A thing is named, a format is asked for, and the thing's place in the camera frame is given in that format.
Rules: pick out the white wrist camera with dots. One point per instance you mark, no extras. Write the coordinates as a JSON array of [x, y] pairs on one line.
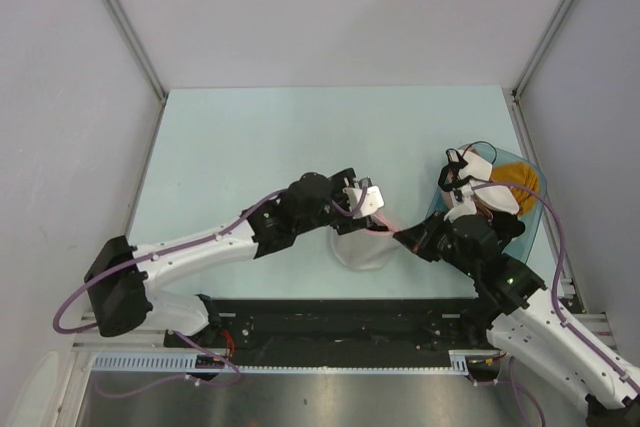
[[364, 198], [460, 202]]

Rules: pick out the white bra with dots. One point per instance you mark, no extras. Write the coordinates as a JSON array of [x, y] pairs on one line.
[[468, 167]]

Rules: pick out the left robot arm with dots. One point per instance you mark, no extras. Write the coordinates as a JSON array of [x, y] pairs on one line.
[[126, 284]]

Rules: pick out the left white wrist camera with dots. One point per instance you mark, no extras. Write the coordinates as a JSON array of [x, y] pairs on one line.
[[364, 198]]

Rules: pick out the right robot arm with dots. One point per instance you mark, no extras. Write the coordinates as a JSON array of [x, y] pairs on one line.
[[518, 314]]

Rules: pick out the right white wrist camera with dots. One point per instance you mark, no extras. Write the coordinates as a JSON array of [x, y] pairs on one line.
[[460, 202]]

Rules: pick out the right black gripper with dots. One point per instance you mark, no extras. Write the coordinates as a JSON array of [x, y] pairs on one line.
[[416, 239]]

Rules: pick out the blue translucent plastic basin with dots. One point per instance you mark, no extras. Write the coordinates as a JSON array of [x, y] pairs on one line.
[[521, 246]]

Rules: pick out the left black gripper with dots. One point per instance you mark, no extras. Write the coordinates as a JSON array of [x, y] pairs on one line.
[[347, 222]]

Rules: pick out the white mesh laundry bag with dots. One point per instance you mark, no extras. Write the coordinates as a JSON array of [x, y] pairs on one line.
[[367, 249]]

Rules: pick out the white slotted cable duct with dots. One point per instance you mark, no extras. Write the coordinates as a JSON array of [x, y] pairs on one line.
[[455, 362]]

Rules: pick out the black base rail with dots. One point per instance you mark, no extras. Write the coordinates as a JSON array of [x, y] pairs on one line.
[[352, 327]]

